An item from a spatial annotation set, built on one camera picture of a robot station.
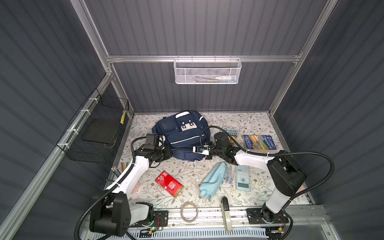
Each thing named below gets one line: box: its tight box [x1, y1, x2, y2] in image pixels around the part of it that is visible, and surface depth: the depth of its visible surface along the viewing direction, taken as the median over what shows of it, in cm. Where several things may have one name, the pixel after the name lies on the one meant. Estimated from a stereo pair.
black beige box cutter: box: [220, 196, 233, 232], surface depth 73 cm
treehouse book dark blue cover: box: [243, 134, 277, 150], surface depth 101 cm
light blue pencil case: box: [199, 162, 228, 198], surface depth 82 cm
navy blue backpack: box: [152, 110, 211, 162], surface depth 104 cm
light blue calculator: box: [235, 165, 251, 192], surface depth 86 cm
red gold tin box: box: [155, 170, 184, 198], surface depth 86 cm
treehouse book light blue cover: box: [223, 127, 239, 146], surface depth 107 cm
